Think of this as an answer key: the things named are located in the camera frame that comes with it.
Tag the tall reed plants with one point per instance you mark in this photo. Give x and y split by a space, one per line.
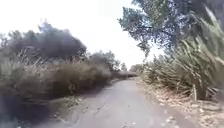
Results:
196 63

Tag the row of dark trees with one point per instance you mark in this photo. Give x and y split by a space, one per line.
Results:
56 43

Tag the dry grass and bushes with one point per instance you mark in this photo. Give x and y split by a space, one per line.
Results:
50 80

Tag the large green tree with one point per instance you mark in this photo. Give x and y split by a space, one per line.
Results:
160 23

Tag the grey asphalt path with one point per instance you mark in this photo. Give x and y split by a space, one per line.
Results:
120 106

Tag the dry dirt verge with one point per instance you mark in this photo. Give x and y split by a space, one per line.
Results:
193 106

